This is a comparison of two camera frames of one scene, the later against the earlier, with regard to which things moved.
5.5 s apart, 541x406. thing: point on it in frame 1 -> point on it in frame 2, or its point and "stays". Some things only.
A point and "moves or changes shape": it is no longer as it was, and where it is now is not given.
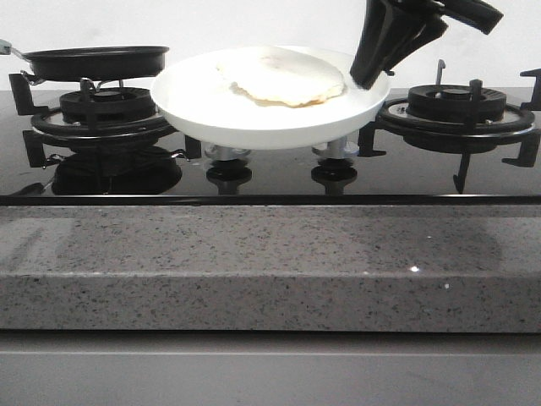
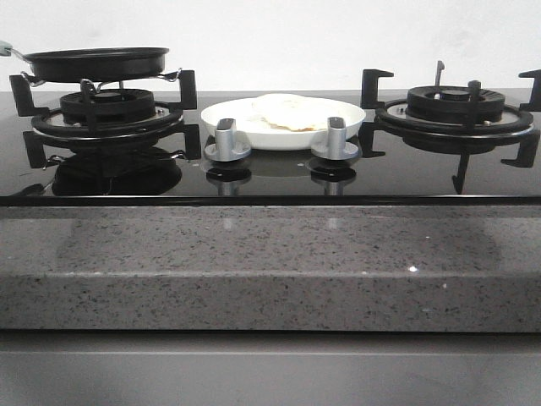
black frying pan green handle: (94, 63) stays
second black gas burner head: (451, 102) stays
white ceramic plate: (195, 94) moves or changes shape
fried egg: (281, 76) -> (288, 111)
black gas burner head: (117, 105) stays
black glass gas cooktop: (116, 148) stays
